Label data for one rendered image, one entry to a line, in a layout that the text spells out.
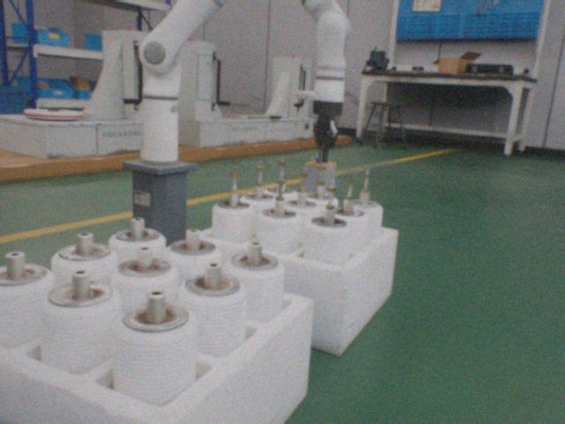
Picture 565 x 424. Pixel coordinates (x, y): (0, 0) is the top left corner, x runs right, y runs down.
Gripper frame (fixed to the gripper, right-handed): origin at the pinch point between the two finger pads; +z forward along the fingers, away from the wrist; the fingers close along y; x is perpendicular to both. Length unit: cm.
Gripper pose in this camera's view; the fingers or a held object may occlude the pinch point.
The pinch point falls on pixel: (323, 157)
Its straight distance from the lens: 131.4
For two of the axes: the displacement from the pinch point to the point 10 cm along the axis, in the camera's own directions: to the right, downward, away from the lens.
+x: -9.6, 0.1, -2.9
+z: -0.6, 9.7, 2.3
